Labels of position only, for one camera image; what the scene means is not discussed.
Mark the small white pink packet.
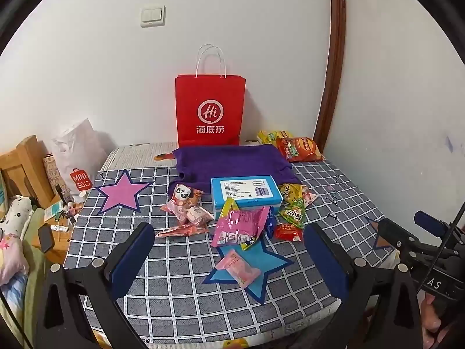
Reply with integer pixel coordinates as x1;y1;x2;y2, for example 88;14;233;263
185;205;214;225

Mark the brown wooden door frame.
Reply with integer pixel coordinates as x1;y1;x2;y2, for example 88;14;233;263
313;0;346;153

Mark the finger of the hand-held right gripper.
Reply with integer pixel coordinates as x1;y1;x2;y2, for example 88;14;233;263
413;210;452;238
376;218;422;259

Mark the large pink snack packet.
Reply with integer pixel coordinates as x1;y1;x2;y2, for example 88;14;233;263
211;205;271;248

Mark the black phone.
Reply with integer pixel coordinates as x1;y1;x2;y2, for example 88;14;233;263
37;223;56;254

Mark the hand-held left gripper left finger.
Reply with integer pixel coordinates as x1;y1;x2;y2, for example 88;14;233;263
34;222;156;349

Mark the wooden bedside furniture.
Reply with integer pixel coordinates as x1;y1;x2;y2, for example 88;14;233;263
0;134;49;204

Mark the purple towel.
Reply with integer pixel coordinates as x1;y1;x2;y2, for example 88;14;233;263
168;144;301;199

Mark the pink star patch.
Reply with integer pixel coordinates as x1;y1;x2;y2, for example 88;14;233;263
95;169;155;214

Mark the dark blue snack packet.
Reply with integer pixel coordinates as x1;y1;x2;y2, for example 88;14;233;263
265;207;279;241

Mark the red paper bag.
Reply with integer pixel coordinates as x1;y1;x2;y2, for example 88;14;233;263
175;44;247;147

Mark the blue tissue box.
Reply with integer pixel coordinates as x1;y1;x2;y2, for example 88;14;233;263
211;175;284;220

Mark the grey checked bed cover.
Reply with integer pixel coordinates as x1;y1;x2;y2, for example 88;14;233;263
63;142;404;349

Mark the white strawberry snack packet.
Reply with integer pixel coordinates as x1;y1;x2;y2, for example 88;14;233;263
301;185;319;206

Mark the white plastic shopping bag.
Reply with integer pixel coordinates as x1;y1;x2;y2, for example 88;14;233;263
51;118;110;204

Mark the yellow chips bag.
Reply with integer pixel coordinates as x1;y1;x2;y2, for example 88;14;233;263
257;130;294;145

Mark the patterned paper box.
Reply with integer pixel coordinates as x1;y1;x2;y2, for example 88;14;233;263
43;154;69;204

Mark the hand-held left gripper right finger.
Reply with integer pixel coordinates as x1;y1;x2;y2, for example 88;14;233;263
303;222;425;349

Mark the long pink snack packet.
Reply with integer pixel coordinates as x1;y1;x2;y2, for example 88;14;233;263
155;223;210;238

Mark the orange chips bag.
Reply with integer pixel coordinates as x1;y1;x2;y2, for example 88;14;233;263
276;136;325;163

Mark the person's right hand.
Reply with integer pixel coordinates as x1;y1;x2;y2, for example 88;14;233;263
421;293;465;349

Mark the red snack packet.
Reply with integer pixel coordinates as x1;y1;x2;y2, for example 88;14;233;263
273;223;304;242

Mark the green bedding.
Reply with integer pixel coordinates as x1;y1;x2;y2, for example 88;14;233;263
0;207;69;349

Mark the white light switch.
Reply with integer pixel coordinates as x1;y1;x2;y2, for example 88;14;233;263
140;5;166;28

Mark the pink panda snack packet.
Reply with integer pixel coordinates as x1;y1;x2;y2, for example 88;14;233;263
161;184;205;226

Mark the wooden nightstand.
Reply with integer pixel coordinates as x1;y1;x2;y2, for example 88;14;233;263
31;196;84;266

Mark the white flowered pillow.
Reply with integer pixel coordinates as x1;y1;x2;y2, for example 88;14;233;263
0;194;35;241

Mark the blue star patch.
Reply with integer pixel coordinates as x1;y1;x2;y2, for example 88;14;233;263
201;238;295;306

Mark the pale pink candy packet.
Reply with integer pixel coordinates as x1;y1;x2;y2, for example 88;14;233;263
218;248;261;289

